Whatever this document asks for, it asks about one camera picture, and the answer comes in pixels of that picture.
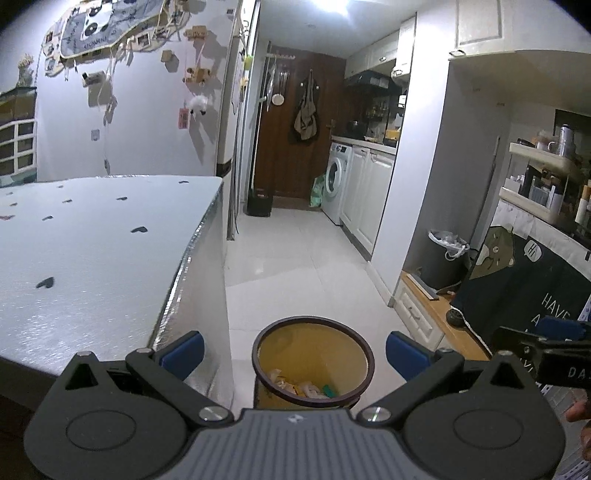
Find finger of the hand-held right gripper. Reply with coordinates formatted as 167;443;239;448
538;315;591;342
491;325;555;358

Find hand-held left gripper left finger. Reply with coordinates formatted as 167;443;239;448
58;331;234;423

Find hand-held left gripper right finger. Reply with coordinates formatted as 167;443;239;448
358;331;539;424

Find yellow trash bin brown rim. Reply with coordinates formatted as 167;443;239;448
252;315;376;411

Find grey trash can white bag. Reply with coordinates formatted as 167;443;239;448
427;228;472;288

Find person's right hand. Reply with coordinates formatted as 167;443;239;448
564;399;591;462

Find dark printed cloth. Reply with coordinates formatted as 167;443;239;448
452;198;591;370

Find wooden bench white drawers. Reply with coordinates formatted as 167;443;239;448
392;270;492;365

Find crumpled white paper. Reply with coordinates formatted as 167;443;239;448
269;368;296;393

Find group of bottles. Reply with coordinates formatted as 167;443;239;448
503;164;591;222

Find black heart stickers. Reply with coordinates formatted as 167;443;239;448
0;180;190;289

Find white kitchen base cabinets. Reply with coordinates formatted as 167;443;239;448
341;143;398;257

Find black floor bin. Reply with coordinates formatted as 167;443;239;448
246;187;273;217

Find white metal shelf rack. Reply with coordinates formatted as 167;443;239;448
499;141;591;241

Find green bag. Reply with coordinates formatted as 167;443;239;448
310;174;328;208

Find silver metal canister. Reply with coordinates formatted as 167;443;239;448
558;124;576;160

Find white washing machine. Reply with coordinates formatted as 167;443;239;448
322;141;354;227

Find brown wooden door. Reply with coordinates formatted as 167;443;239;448
253;51;347;210

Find white refrigerator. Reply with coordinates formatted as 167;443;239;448
216;0;259;241

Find olive hanging bag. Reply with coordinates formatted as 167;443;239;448
293;69;320;141

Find white framed glass cabinet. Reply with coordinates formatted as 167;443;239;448
0;85;38;185

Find black range hood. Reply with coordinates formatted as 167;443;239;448
344;69;402;90

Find white upper kitchen cabinets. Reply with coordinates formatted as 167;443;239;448
344;11;419;79

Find white overhead cabinet door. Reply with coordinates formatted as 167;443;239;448
450;0;504;58

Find dried flower bunch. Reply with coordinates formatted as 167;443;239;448
16;53;35;86

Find blue printed wall hanging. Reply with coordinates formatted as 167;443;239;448
41;0;192;77

